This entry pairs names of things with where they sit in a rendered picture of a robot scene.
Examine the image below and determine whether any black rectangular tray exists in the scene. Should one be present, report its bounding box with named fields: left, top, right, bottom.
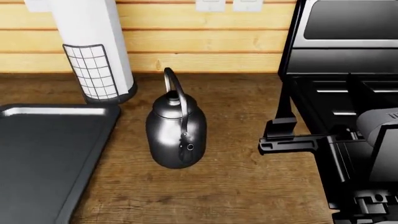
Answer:
left=0, top=103, right=122, bottom=224

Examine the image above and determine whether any black metal kettle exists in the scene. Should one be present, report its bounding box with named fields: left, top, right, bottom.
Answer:
left=145, top=67, right=208, bottom=170

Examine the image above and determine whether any black wire paper towel holder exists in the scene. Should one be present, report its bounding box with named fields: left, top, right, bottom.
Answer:
left=62, top=43, right=139, bottom=105

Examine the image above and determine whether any black kitchen stove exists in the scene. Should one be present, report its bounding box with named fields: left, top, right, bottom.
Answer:
left=277, top=0, right=398, bottom=211

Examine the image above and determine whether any white paper towel roll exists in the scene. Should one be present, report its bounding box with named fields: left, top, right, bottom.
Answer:
left=24, top=0, right=135, bottom=99

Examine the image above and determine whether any white wall outlet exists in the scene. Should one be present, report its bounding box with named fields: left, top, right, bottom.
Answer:
left=195, top=0, right=226, bottom=12
left=232, top=0, right=263, bottom=12

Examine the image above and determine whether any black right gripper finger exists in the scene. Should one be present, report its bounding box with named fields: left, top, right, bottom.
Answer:
left=264, top=90, right=297, bottom=141
left=346, top=72, right=388, bottom=118

